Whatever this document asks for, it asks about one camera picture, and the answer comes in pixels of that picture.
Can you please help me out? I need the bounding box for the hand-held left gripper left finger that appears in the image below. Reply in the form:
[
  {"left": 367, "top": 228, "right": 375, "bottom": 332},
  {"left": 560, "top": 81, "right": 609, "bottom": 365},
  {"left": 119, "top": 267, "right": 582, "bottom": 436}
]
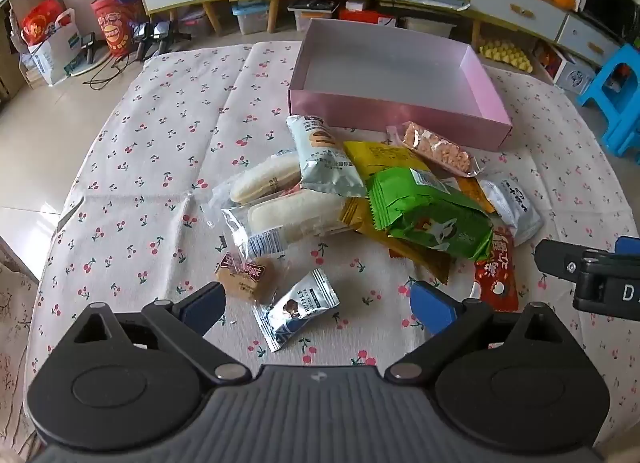
[{"left": 74, "top": 281, "right": 252, "bottom": 386}]

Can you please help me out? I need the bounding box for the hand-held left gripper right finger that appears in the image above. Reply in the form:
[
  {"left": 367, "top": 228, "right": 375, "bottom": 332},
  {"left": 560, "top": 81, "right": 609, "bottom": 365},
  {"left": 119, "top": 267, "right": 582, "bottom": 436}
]
[{"left": 383, "top": 280, "right": 564, "bottom": 386}]

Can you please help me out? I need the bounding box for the brown cake packet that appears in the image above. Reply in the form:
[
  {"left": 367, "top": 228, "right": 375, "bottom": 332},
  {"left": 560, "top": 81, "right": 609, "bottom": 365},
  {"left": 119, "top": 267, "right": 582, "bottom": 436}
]
[{"left": 214, "top": 250, "right": 277, "bottom": 304}]

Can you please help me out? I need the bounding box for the white grey snack packet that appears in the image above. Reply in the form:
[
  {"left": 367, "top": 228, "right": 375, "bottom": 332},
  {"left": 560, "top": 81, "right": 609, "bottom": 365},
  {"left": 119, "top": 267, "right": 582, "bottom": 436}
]
[{"left": 480, "top": 176, "right": 545, "bottom": 246}]

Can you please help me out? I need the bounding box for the red snack packet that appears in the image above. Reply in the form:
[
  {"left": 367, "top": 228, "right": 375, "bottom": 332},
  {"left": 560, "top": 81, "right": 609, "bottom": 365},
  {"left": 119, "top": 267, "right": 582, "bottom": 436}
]
[{"left": 472, "top": 226, "right": 520, "bottom": 314}]

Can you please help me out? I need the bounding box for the green snack packet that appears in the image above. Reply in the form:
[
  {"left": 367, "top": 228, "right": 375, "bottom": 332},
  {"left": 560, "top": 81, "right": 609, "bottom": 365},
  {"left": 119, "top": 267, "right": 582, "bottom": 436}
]
[{"left": 367, "top": 167, "right": 495, "bottom": 261}]

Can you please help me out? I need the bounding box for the silver blue chocolate packet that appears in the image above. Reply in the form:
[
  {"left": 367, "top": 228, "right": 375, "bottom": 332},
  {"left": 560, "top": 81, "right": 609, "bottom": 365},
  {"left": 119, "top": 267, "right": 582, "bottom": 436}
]
[{"left": 252, "top": 268, "right": 341, "bottom": 353}]

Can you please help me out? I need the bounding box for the orange snack packet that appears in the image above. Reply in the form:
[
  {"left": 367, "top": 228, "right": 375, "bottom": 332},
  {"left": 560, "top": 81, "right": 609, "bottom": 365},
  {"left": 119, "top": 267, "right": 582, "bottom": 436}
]
[
  {"left": 456, "top": 176, "right": 496, "bottom": 216},
  {"left": 339, "top": 196, "right": 451, "bottom": 286}
]

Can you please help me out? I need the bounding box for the clear rice cake packet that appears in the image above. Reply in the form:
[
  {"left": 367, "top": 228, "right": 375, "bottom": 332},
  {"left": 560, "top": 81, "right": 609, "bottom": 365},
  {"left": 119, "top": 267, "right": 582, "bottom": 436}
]
[
  {"left": 207, "top": 149, "right": 303, "bottom": 209},
  {"left": 220, "top": 190, "right": 353, "bottom": 259}
]

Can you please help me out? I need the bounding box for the yellow snack packet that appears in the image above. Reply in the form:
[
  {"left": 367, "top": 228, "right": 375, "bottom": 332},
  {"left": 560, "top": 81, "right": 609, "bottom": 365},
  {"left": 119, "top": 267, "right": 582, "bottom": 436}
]
[{"left": 342, "top": 140, "right": 428, "bottom": 181}]

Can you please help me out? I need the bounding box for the clear pink cracker packet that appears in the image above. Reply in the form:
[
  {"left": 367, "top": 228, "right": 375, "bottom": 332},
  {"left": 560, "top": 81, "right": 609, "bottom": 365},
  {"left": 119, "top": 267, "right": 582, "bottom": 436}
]
[{"left": 386, "top": 120, "right": 480, "bottom": 179}]

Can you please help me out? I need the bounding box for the light blue snack packet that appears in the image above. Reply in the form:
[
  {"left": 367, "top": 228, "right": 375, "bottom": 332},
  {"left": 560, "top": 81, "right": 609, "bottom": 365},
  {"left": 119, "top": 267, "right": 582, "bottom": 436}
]
[{"left": 286, "top": 114, "right": 369, "bottom": 199}]

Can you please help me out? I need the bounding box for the pink cardboard box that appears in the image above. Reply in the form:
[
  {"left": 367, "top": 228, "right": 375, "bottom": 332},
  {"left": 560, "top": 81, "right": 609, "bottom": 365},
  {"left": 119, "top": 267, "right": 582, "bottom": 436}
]
[{"left": 287, "top": 18, "right": 513, "bottom": 150}]

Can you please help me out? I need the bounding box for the cherry print tablecloth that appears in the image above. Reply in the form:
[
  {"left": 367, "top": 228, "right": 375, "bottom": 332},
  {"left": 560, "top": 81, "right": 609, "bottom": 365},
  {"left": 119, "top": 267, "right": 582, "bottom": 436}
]
[{"left": 24, "top": 40, "right": 640, "bottom": 463}]

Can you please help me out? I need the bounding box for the blue plastic stool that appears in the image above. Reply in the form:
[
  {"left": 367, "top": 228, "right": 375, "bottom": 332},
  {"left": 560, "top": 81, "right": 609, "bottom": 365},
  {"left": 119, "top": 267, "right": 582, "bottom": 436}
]
[{"left": 575, "top": 43, "right": 640, "bottom": 164}]

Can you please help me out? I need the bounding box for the white cartoon print box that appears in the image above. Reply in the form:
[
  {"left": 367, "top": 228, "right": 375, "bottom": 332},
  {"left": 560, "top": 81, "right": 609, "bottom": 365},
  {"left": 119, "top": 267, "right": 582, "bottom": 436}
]
[{"left": 552, "top": 56, "right": 598, "bottom": 94}]

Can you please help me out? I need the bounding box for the beige branch print cloth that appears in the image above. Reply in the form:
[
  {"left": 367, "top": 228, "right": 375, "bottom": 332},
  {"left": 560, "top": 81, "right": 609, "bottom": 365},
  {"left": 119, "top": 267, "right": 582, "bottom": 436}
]
[{"left": 0, "top": 238, "right": 41, "bottom": 463}]

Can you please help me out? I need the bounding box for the red toy box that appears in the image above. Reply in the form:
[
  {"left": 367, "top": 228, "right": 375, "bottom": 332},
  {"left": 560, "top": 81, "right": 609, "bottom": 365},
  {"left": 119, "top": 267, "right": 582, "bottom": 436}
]
[{"left": 532, "top": 40, "right": 566, "bottom": 81}]

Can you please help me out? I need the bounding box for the yellow egg tray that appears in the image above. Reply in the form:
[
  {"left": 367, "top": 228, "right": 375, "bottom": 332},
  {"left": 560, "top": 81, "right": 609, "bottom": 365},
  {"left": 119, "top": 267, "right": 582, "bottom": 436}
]
[{"left": 479, "top": 40, "right": 533, "bottom": 74}]

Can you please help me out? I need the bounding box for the black microwave oven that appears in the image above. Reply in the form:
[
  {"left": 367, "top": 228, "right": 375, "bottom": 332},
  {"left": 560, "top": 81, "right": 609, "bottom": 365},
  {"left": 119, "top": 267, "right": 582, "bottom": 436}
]
[{"left": 580, "top": 0, "right": 640, "bottom": 36}]

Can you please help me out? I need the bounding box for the clear storage bin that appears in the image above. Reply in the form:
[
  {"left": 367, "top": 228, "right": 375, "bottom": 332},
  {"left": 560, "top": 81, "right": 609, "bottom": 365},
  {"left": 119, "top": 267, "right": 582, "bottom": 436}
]
[
  {"left": 400, "top": 16, "right": 456, "bottom": 39},
  {"left": 292, "top": 0, "right": 341, "bottom": 34}
]

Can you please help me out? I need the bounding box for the black hand-held device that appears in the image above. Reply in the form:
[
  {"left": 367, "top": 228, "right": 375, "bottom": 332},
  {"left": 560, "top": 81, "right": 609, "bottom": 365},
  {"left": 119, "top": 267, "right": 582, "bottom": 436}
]
[{"left": 131, "top": 20, "right": 192, "bottom": 58}]

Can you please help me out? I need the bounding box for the wooden cabinet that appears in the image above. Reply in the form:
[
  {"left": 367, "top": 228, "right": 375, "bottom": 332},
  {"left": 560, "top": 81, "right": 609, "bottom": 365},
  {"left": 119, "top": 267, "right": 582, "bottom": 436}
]
[{"left": 125, "top": 0, "right": 626, "bottom": 74}]

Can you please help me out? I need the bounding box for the clear bin with blue lid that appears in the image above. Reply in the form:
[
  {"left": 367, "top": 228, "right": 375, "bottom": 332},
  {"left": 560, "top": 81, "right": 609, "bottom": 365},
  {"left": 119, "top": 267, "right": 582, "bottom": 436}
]
[{"left": 232, "top": 2, "right": 271, "bottom": 35}]

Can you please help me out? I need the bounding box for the red printed bag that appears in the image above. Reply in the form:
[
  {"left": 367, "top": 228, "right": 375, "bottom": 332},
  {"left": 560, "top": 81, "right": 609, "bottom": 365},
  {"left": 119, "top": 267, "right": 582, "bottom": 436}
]
[{"left": 91, "top": 0, "right": 146, "bottom": 59}]

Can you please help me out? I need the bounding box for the white paper bag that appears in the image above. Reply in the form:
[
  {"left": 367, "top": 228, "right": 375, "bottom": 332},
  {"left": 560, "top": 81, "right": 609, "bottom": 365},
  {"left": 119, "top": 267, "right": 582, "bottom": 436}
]
[{"left": 20, "top": 0, "right": 81, "bottom": 86}]

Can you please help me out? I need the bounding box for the wooden shelf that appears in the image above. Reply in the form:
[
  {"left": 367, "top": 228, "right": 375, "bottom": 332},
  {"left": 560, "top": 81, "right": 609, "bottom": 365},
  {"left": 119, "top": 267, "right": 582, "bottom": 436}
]
[{"left": 0, "top": 0, "right": 53, "bottom": 104}]

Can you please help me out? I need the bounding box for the black cable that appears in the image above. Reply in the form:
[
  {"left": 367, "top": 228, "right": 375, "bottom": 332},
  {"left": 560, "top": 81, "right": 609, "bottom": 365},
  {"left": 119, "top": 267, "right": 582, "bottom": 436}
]
[{"left": 82, "top": 50, "right": 146, "bottom": 89}]

